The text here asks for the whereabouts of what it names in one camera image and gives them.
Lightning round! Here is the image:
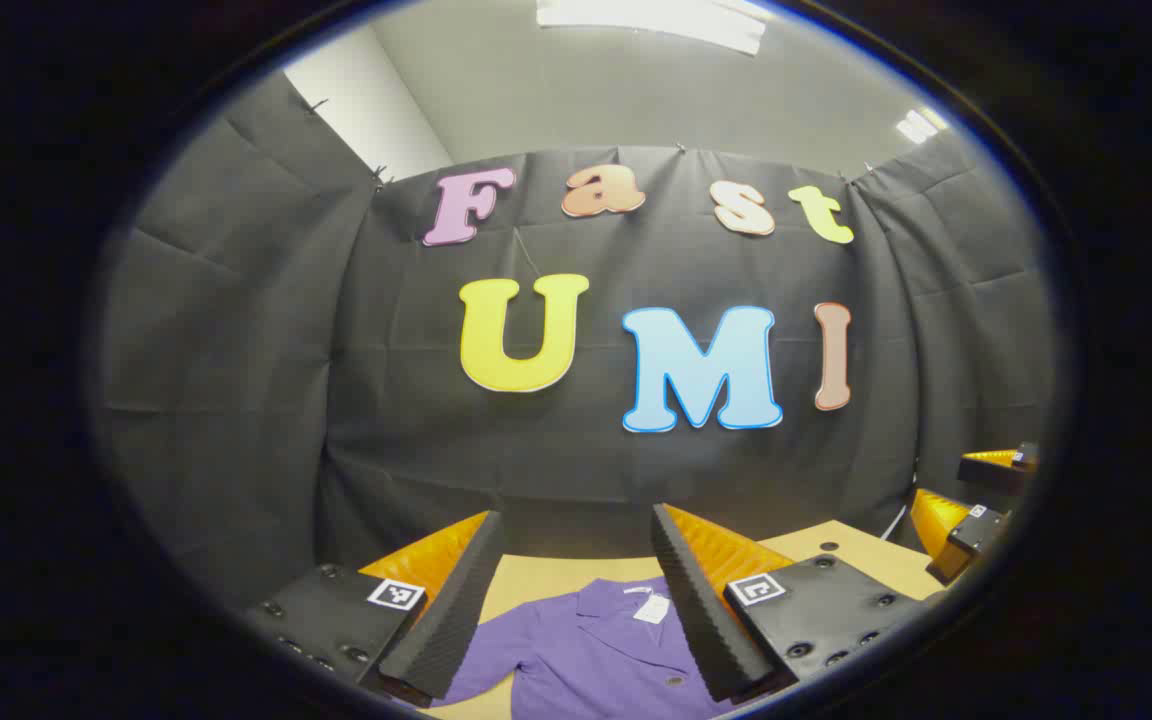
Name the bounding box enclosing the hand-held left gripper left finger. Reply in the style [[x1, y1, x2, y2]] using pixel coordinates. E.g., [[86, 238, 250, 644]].
[[241, 510, 507, 708]]

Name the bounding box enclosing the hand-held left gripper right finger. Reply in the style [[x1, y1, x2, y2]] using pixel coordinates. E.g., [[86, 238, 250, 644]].
[[650, 503, 942, 704]]

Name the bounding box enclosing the purple button shirt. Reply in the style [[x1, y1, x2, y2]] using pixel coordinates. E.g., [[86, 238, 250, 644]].
[[431, 575, 737, 719]]

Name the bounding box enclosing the black backdrop cloth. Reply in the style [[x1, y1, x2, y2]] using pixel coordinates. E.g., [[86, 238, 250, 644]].
[[96, 70, 1062, 611]]

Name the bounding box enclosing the small ceiling light panel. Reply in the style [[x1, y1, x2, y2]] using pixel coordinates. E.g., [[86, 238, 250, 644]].
[[894, 107, 949, 146]]

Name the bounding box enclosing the long ceiling light panel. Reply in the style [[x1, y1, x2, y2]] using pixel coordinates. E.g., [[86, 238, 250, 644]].
[[536, 0, 769, 56]]

